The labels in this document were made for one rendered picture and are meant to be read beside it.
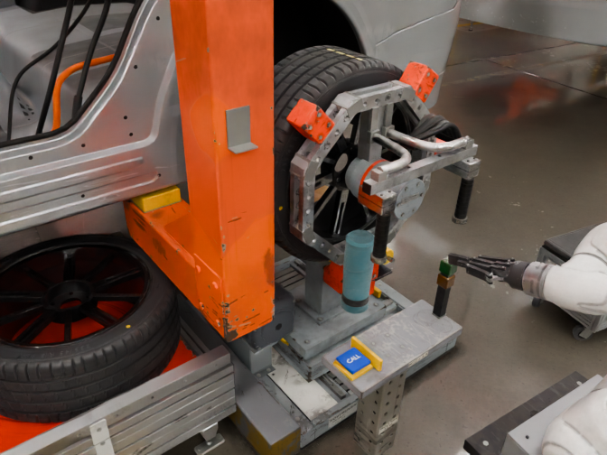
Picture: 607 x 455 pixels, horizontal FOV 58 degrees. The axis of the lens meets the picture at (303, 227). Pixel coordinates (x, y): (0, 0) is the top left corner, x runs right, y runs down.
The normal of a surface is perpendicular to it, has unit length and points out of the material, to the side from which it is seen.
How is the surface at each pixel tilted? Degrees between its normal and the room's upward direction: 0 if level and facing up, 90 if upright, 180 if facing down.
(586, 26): 104
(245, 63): 90
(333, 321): 0
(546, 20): 109
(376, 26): 90
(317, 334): 0
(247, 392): 0
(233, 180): 90
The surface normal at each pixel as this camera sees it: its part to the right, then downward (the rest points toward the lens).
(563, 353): 0.03, -0.84
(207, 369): 0.62, 0.44
